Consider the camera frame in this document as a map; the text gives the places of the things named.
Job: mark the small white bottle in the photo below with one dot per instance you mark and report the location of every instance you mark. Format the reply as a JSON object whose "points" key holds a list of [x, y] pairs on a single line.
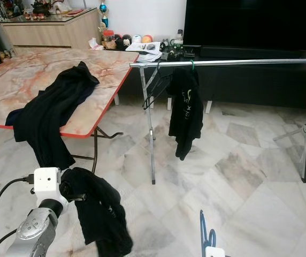
{"points": [[180, 36]]}

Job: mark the black long garment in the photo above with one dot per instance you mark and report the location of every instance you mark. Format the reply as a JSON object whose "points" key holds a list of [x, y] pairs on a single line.
{"points": [[51, 115]]}

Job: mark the orange ball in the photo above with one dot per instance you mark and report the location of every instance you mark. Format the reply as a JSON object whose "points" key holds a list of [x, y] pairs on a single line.
{"points": [[146, 38]]}

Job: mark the black television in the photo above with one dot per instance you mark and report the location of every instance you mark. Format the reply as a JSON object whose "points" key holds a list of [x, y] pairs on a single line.
{"points": [[249, 21]]}

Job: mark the navy blue garment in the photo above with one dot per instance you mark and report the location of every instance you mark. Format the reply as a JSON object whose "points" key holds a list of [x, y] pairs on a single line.
{"points": [[10, 119]]}

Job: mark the silver clothes rail stand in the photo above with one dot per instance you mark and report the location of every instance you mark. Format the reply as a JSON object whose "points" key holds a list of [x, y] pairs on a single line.
{"points": [[228, 62]]}

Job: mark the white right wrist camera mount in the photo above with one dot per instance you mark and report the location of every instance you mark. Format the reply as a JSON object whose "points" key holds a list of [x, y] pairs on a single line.
{"points": [[215, 252]]}

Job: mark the white ball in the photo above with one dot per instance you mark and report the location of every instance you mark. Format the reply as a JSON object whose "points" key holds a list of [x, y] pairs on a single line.
{"points": [[136, 38]]}

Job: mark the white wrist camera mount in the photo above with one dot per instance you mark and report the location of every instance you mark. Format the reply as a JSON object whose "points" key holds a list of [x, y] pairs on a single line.
{"points": [[46, 182], [215, 252]]}

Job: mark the blue plastic hanger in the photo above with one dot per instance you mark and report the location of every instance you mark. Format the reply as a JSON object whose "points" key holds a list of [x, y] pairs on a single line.
{"points": [[201, 225]]}

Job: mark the black TV cabinet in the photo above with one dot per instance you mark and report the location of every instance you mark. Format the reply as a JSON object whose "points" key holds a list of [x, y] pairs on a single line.
{"points": [[244, 85]]}

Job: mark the red-lidded jar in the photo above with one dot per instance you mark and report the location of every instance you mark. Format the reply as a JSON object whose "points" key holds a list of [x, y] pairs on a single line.
{"points": [[108, 38]]}

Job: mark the light wooden sideboard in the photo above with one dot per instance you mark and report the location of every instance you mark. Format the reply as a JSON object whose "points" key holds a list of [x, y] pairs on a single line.
{"points": [[46, 33]]}

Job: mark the dark navy collared shirt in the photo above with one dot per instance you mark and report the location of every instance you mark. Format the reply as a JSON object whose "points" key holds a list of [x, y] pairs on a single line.
{"points": [[102, 219]]}

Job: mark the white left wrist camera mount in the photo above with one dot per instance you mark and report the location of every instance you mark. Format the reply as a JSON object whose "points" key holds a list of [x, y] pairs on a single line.
{"points": [[46, 182]]}

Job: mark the black soundbar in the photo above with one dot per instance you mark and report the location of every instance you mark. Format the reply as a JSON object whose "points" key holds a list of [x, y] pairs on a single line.
{"points": [[249, 52]]}

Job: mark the green hanger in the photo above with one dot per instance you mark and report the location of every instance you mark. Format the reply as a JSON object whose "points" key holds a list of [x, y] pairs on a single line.
{"points": [[192, 65]]}

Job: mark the marble-top folding table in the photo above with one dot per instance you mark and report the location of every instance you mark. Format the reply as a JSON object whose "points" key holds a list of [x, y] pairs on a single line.
{"points": [[35, 80]]}

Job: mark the black polo shirt green logo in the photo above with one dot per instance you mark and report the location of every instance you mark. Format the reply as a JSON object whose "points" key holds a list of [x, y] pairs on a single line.
{"points": [[185, 115]]}

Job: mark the white paper stack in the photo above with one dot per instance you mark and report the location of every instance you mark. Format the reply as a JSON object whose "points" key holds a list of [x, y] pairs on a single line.
{"points": [[142, 51]]}

